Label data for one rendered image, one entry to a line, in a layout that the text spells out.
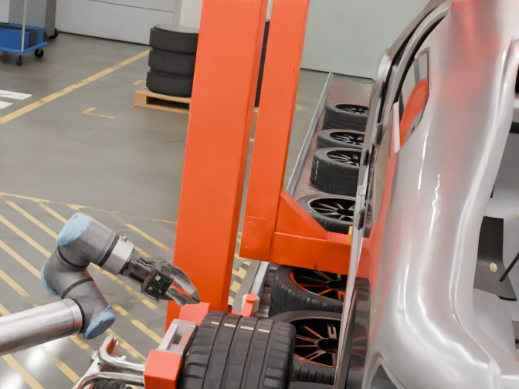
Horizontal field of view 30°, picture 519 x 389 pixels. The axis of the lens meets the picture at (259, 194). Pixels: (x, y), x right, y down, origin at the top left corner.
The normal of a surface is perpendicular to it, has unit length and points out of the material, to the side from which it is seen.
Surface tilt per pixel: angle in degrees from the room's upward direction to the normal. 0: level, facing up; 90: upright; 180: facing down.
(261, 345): 13
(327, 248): 90
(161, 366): 35
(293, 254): 90
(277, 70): 90
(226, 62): 90
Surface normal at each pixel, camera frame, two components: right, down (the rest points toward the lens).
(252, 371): 0.06, -0.72
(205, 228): -0.12, 0.25
